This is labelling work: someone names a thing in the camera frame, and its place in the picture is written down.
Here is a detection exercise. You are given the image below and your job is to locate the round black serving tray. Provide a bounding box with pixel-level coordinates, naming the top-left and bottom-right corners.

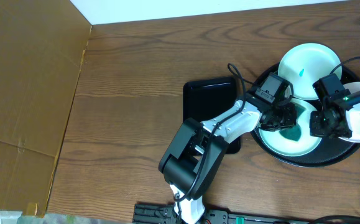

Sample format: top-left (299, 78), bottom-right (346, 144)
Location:
top-left (251, 63), bottom-right (360, 167)

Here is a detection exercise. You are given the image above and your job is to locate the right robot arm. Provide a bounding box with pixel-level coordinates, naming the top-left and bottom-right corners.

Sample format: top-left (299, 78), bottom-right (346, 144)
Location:
top-left (310, 89), bottom-right (360, 140)

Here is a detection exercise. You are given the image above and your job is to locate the black rectangular water tray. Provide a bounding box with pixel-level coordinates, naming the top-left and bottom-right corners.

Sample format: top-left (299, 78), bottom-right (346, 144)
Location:
top-left (182, 77), bottom-right (242, 155)

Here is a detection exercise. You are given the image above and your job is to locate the mint green plate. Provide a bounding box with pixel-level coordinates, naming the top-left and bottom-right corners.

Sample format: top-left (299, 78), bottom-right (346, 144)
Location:
top-left (278, 43), bottom-right (342, 100)
top-left (259, 98), bottom-right (321, 157)

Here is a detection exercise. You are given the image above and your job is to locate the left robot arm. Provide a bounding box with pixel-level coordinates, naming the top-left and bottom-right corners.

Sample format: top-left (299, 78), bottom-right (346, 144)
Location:
top-left (159, 93), bottom-right (297, 223)

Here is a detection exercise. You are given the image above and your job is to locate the brown cardboard panel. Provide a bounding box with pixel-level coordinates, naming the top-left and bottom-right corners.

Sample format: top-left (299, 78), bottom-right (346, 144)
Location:
top-left (0, 0), bottom-right (91, 216)

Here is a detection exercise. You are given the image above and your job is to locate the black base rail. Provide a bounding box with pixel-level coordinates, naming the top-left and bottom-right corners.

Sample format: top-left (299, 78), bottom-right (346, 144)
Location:
top-left (132, 203), bottom-right (360, 224)

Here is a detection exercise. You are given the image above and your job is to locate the green yellow sponge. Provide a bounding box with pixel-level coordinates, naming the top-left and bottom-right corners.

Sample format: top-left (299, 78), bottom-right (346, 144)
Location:
top-left (279, 105), bottom-right (305, 142)

